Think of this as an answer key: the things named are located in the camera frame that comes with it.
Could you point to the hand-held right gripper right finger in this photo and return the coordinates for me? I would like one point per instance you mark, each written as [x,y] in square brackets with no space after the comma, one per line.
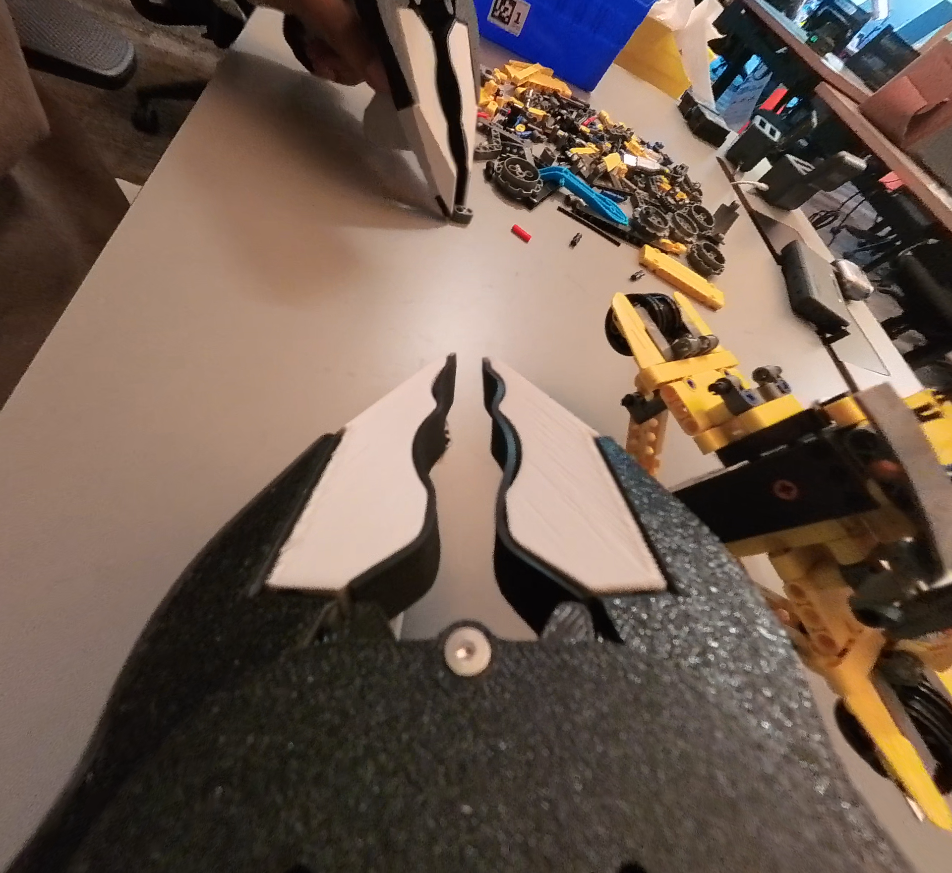
[573,516]

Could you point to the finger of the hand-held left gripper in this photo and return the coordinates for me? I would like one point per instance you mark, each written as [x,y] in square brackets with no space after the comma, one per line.
[468,70]
[424,92]

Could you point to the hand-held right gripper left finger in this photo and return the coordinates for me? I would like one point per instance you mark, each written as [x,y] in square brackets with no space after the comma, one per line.
[357,516]

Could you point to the dark grey brick connector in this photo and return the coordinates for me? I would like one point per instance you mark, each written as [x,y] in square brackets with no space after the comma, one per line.
[462,213]

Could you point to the pile of toy brick pieces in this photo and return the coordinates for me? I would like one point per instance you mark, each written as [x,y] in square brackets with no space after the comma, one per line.
[595,144]

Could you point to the red brick pin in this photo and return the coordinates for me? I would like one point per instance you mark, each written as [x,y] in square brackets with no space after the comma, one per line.
[522,232]

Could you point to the yellow toy brick vehicle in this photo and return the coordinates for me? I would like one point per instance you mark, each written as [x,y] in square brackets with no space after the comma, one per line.
[692,382]

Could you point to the blue curved brick piece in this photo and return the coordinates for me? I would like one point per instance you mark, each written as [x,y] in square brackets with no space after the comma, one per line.
[573,185]

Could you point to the yellow cardboard box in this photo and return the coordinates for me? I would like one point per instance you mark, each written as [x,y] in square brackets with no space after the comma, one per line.
[654,62]

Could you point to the crumpled white paper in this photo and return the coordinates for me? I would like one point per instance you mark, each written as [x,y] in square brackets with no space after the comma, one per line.
[699,33]

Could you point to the black battery box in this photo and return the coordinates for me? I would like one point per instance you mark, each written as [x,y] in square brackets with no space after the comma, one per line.
[706,118]

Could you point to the long yellow brick panel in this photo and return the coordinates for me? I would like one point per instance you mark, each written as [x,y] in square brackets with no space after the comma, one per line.
[680,276]

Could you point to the small black charging dock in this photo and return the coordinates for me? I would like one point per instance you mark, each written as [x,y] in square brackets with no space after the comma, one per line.
[755,140]

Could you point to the dark grey upright brick panel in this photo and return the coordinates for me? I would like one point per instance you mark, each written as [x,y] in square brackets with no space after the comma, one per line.
[725,218]

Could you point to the black power bank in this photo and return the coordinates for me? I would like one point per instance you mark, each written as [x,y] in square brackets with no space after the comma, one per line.
[814,285]

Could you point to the grey mesh office chair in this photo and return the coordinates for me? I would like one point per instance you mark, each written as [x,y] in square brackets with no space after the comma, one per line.
[67,40]

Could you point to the large black charging dock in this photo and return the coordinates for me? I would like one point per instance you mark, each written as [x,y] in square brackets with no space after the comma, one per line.
[814,181]

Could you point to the silver rounded device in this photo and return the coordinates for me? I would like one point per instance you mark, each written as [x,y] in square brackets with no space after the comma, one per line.
[854,279]

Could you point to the wooden background desk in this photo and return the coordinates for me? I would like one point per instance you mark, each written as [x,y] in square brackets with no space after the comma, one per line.
[855,114]

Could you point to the brown cardboard box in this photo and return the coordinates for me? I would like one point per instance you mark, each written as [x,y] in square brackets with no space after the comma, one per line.
[915,99]

